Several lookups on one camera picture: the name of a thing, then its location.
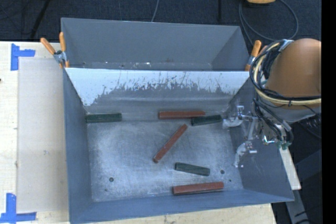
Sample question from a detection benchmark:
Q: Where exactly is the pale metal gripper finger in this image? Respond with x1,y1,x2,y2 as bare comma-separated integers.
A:
233,140,258,168
222,105,253,129

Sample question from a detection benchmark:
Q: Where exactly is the dark green flat block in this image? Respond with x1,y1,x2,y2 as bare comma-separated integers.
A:
85,112,123,124
190,114,223,127
174,162,211,177

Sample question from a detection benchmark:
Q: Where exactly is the red-brown flat block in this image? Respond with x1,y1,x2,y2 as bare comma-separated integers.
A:
171,181,225,196
152,123,189,164
157,110,206,120

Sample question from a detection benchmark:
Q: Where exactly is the grey metal bin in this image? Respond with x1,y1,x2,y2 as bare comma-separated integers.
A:
60,17,295,224

